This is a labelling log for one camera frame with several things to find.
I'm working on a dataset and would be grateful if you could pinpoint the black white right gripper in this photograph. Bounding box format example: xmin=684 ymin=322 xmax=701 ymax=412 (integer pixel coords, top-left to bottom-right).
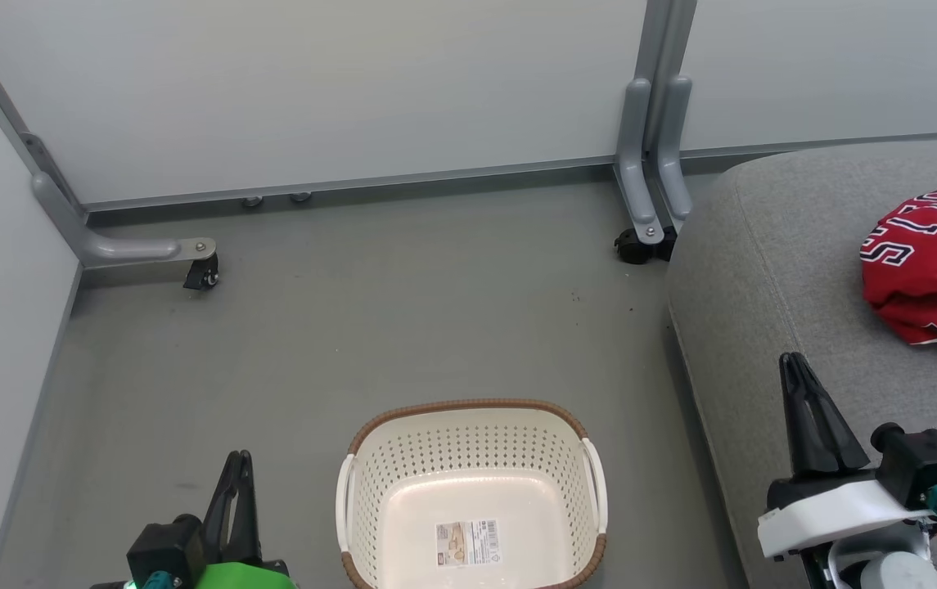
xmin=756 ymin=351 xmax=937 ymax=562

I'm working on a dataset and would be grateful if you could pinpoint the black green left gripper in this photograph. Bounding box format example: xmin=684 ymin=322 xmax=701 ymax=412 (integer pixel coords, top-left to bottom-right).
xmin=125 ymin=451 xmax=298 ymax=589

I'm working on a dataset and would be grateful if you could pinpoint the red jersey with lettering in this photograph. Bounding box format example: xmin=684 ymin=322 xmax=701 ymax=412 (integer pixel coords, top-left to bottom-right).
xmin=858 ymin=179 xmax=937 ymax=330

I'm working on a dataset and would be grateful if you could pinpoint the grey fabric cushion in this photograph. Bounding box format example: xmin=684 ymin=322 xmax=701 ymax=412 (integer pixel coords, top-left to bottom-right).
xmin=666 ymin=139 xmax=937 ymax=589

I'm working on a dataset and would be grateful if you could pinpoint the paper label sticker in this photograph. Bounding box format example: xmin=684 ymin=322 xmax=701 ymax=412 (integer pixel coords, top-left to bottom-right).
xmin=435 ymin=519 xmax=502 ymax=569

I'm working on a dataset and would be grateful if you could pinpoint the white laundry basket brown rim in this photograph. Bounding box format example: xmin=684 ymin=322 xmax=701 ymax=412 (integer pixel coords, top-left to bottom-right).
xmin=335 ymin=398 xmax=609 ymax=589

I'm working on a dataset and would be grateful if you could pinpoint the black caster wheel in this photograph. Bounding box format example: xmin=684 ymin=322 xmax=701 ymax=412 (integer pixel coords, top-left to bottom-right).
xmin=182 ymin=253 xmax=222 ymax=292
xmin=613 ymin=224 xmax=678 ymax=265

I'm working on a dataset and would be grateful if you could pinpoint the grey corner partition foot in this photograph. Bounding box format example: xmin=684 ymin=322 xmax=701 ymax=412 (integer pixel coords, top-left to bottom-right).
xmin=30 ymin=171 xmax=218 ymax=268

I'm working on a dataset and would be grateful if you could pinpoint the grey partition bottom rail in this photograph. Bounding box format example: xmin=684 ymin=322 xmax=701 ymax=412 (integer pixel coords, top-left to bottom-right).
xmin=681 ymin=128 xmax=937 ymax=161
xmin=82 ymin=155 xmax=621 ymax=216

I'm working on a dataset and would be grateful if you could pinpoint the grey partition foot bracket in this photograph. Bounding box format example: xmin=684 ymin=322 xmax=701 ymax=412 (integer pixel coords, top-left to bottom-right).
xmin=613 ymin=77 xmax=668 ymax=245
xmin=656 ymin=74 xmax=695 ymax=223

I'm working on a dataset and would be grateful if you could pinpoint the grey partition upright post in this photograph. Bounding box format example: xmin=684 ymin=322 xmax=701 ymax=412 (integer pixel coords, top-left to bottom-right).
xmin=635 ymin=0 xmax=699 ymax=83

